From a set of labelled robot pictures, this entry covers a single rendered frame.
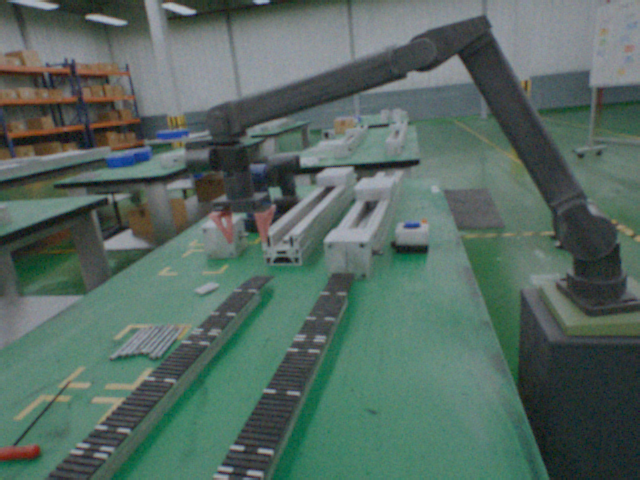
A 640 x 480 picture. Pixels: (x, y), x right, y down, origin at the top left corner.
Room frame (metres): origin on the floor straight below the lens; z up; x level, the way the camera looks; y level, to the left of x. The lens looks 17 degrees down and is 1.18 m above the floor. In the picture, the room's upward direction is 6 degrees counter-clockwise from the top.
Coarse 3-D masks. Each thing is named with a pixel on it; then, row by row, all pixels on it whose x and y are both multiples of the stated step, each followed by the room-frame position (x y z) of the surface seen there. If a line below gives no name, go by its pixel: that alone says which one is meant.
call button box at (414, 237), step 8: (400, 224) 1.11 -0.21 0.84; (424, 224) 1.09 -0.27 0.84; (400, 232) 1.05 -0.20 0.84; (408, 232) 1.05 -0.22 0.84; (416, 232) 1.04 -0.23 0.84; (424, 232) 1.04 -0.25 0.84; (400, 240) 1.05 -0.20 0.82; (408, 240) 1.05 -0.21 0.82; (416, 240) 1.04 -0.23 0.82; (424, 240) 1.04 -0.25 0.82; (400, 248) 1.05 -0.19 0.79; (408, 248) 1.05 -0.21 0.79; (416, 248) 1.04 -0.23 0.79; (424, 248) 1.04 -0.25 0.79
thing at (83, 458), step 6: (72, 450) 0.43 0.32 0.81; (78, 450) 0.43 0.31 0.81; (66, 456) 0.42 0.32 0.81; (72, 456) 0.42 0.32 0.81; (78, 456) 0.42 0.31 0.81; (84, 456) 0.42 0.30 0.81; (90, 456) 0.42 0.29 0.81; (96, 456) 0.42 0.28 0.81; (102, 456) 0.41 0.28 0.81; (108, 456) 0.42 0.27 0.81; (66, 462) 0.41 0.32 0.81; (72, 462) 0.41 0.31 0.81; (78, 462) 0.41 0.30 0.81; (84, 462) 0.41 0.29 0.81; (90, 462) 0.41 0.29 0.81; (96, 462) 0.41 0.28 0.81; (102, 462) 0.41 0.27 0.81; (96, 468) 0.40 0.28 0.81
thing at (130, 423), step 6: (102, 420) 0.48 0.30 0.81; (108, 420) 0.48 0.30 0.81; (114, 420) 0.48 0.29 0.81; (120, 420) 0.48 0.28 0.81; (126, 420) 0.47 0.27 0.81; (132, 420) 0.47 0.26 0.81; (138, 420) 0.47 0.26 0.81; (102, 426) 0.47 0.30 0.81; (108, 426) 0.47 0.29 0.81; (114, 426) 0.47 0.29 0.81; (120, 426) 0.46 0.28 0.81; (126, 426) 0.46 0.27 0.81; (132, 426) 0.46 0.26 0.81
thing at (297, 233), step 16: (320, 192) 1.54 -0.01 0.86; (336, 192) 1.48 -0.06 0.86; (352, 192) 1.71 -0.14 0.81; (304, 208) 1.34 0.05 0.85; (320, 208) 1.28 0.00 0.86; (336, 208) 1.44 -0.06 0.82; (288, 224) 1.19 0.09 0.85; (304, 224) 1.12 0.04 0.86; (320, 224) 1.24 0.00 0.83; (272, 240) 1.07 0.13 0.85; (288, 240) 1.05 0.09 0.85; (304, 240) 1.09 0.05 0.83; (320, 240) 1.22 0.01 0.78; (272, 256) 1.07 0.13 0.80; (288, 256) 1.05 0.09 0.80; (304, 256) 1.07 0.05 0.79
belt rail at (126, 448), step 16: (256, 304) 0.84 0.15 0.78; (240, 320) 0.76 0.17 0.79; (224, 336) 0.70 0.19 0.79; (208, 352) 0.66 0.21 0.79; (192, 368) 0.60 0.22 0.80; (176, 384) 0.56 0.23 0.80; (160, 400) 0.52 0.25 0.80; (160, 416) 0.51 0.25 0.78; (144, 432) 0.48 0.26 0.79; (128, 448) 0.45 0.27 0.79; (112, 464) 0.43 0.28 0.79
